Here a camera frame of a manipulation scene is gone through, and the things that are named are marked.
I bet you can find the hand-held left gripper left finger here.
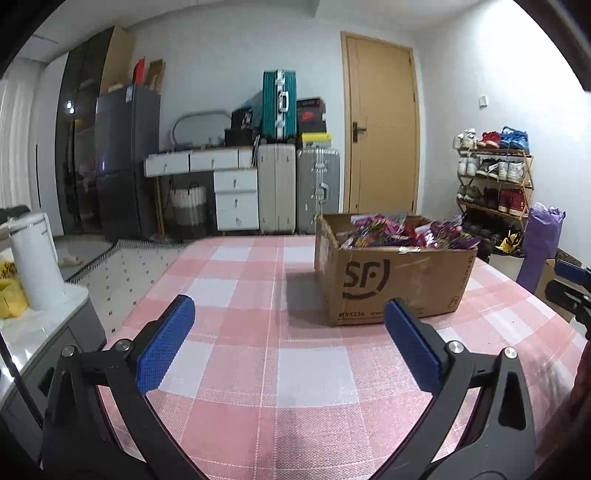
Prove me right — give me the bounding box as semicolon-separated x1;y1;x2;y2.
39;294;208;480

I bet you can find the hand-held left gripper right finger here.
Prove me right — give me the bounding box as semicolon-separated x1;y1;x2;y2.
384;298;539;480

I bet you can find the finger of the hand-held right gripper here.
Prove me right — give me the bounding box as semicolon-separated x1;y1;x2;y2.
545;277;591;340
554;259;591;285

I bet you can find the brown cardboard box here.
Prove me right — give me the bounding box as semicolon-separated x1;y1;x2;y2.
314;212;478;327

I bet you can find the heap of mixed snacks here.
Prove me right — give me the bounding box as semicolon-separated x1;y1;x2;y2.
344;212;482;251

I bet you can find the person's right forearm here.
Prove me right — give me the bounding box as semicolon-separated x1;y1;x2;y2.
566;342;591;467

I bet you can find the large brown paper bag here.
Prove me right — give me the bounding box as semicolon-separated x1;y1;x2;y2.
536;258;557;305

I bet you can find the purple bag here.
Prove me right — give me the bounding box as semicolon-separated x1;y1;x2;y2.
516;203;566;291

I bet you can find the white trash bin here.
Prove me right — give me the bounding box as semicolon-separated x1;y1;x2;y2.
487;253;525;280

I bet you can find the dotted white rug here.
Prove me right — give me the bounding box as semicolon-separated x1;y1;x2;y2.
69;239;199;319

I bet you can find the pink checked tablecloth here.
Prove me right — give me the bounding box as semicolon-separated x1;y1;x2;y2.
95;235;587;480

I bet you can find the wooden shoe rack with shoes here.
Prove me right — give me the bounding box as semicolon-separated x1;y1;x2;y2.
452;126;532;250

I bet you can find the white topped side cabinet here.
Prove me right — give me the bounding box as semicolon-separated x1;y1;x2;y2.
0;277;107;462

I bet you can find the woven laundry basket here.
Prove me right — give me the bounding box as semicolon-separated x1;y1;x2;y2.
167;182;208;227

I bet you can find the white kettle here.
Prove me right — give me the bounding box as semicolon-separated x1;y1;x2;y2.
9;211;66;311

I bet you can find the white desk with drawers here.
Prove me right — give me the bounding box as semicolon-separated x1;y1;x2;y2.
144;147;260;232

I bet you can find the yellow plastic bag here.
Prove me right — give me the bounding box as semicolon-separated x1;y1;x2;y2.
0;261;29;319

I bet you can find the beige suitcase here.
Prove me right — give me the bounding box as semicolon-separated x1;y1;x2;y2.
256;141;297;235

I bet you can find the grey refrigerator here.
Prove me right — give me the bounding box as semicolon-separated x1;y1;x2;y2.
95;84;161;241

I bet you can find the silver suitcase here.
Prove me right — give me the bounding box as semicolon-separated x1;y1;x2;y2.
295;147;341;234

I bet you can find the black storage box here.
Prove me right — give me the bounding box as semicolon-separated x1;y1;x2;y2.
225;129;257;147

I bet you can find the wooden door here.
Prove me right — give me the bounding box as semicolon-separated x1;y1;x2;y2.
341;31;421;215

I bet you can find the black paper bag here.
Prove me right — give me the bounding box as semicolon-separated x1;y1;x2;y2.
231;107;254;132

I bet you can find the dark tall cabinet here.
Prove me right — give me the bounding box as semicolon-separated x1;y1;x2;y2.
55;25;134;236

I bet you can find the white curtain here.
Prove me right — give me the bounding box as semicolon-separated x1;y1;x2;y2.
0;60;47;210

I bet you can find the teal suitcase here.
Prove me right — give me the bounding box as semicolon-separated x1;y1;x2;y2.
262;69;298;141

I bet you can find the white arched frame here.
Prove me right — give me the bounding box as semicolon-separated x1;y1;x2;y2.
171;110;229;148

